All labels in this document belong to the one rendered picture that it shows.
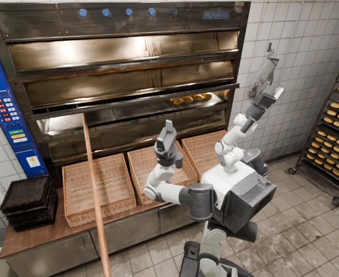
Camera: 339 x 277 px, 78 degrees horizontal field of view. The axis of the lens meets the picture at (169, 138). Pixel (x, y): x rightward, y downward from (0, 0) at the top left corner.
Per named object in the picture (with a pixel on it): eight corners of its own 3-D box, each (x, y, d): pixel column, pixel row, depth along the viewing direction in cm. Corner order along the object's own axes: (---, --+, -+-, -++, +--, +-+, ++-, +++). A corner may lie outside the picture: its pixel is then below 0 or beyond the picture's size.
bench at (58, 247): (36, 236, 224) (14, 200, 191) (226, 176, 298) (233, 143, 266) (29, 293, 180) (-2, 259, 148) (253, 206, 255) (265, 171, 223)
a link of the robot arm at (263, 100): (280, 103, 110) (266, 120, 117) (272, 94, 117) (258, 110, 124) (262, 95, 106) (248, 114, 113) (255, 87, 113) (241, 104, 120)
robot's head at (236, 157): (241, 165, 105) (245, 151, 100) (228, 173, 100) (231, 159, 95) (230, 158, 110) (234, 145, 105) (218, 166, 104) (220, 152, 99)
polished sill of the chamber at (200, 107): (45, 137, 177) (43, 133, 175) (223, 103, 233) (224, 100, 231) (44, 140, 173) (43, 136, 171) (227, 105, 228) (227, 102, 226)
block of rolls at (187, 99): (156, 86, 267) (156, 82, 264) (190, 82, 281) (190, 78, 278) (175, 105, 220) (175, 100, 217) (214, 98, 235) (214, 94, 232)
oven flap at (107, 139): (53, 161, 185) (47, 139, 179) (223, 123, 240) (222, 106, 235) (52, 163, 181) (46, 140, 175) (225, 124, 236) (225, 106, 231)
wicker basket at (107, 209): (69, 187, 204) (61, 166, 189) (126, 172, 222) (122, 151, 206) (69, 229, 167) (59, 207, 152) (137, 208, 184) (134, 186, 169)
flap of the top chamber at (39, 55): (17, 73, 141) (8, 41, 136) (236, 51, 196) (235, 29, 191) (15, 72, 137) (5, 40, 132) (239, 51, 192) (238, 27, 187)
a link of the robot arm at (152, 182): (161, 159, 105) (151, 173, 120) (148, 173, 99) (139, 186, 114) (177, 173, 104) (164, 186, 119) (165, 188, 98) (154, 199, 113)
